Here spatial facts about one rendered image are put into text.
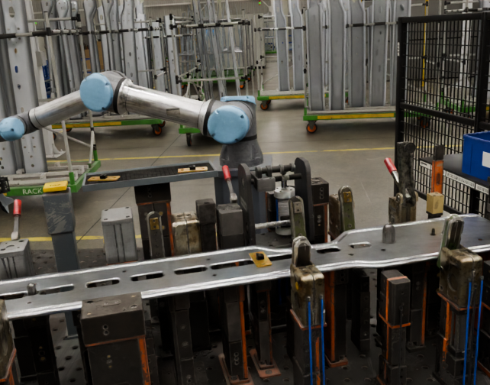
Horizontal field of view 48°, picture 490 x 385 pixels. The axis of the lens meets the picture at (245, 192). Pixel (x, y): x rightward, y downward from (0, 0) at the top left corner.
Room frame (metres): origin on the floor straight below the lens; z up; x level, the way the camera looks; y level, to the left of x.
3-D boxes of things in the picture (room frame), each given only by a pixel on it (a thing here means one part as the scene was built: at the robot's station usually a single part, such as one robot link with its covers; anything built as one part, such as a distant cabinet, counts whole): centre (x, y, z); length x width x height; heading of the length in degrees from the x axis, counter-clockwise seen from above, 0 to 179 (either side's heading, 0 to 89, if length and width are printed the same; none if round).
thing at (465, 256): (1.10, -0.47, 0.87); 0.12 x 0.09 x 0.35; 12
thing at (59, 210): (1.45, 0.52, 0.92); 0.08 x 0.08 x 0.44; 12
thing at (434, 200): (1.46, -0.54, 0.88); 0.04 x 0.04 x 0.36; 12
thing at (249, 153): (1.82, 0.01, 1.15); 0.15 x 0.15 x 0.10
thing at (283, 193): (1.44, -0.08, 0.94); 0.18 x 0.13 x 0.49; 102
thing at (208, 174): (1.50, 0.27, 1.16); 0.37 x 0.14 x 0.02; 102
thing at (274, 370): (1.24, -0.02, 0.84); 0.13 x 0.05 x 0.29; 12
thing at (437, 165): (1.49, -0.55, 0.95); 0.03 x 0.01 x 0.50; 102
